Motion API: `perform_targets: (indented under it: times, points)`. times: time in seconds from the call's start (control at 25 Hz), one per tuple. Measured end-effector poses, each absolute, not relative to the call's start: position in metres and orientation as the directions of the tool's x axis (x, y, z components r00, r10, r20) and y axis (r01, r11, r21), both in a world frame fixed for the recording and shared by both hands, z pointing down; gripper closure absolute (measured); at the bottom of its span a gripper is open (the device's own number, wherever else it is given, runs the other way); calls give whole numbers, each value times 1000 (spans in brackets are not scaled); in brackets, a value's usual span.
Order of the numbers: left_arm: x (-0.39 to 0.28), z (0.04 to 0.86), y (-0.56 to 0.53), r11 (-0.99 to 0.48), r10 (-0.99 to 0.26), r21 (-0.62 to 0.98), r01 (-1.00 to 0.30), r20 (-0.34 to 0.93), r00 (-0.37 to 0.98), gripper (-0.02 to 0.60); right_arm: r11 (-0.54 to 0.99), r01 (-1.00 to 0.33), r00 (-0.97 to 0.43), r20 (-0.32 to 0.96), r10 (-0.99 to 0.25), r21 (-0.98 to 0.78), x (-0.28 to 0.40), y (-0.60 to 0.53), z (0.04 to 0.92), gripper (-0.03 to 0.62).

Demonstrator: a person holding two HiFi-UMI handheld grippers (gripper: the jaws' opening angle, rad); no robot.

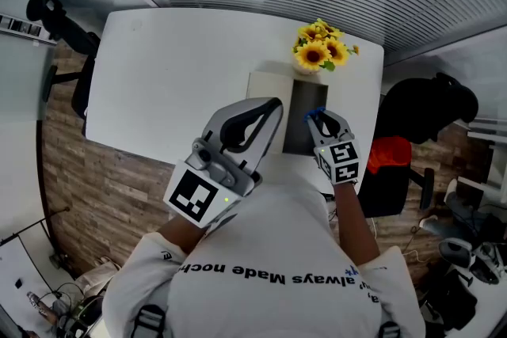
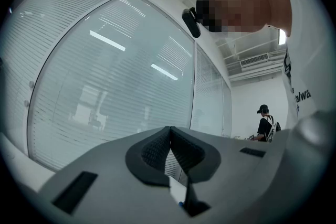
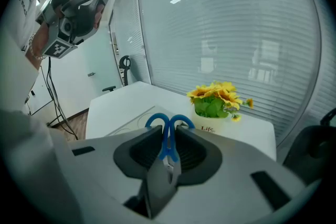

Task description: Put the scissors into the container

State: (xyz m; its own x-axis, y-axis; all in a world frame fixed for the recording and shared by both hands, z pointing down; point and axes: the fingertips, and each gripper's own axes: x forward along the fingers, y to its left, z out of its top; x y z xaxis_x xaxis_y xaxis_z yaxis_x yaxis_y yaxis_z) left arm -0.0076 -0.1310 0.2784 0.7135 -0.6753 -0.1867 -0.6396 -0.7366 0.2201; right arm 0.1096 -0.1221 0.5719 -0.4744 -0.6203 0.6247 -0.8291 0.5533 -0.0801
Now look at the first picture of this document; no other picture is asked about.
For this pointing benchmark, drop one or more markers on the black bag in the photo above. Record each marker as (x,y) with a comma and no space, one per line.
(451,301)

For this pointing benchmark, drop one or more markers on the potted yellow sunflowers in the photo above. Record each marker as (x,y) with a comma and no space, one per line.
(315,55)

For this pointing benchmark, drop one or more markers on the white side table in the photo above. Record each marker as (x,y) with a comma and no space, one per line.
(493,146)

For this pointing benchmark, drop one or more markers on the black office chair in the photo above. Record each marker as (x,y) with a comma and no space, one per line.
(424,103)
(75,39)

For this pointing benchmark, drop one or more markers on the person's white printed shirt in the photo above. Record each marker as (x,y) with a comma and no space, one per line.
(269,249)

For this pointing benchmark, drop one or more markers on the blue scissors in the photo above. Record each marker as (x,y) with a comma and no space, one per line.
(313,114)

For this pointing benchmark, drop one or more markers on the grey tray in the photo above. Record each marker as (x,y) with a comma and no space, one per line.
(299,122)

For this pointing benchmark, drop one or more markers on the person's right forearm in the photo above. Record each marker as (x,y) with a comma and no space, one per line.
(354,225)

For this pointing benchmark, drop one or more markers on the black metal stand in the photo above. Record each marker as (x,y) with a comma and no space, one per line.
(66,209)

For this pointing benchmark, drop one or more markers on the beige tray lid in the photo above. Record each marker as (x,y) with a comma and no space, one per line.
(269,87)

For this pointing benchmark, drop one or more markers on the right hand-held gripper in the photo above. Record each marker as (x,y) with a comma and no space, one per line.
(342,162)

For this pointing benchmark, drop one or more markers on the person's left forearm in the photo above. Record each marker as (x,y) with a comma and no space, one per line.
(182,233)

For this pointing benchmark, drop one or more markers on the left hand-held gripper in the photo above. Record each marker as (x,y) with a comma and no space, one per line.
(194,196)

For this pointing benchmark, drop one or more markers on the white wall shelf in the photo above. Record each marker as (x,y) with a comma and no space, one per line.
(24,29)

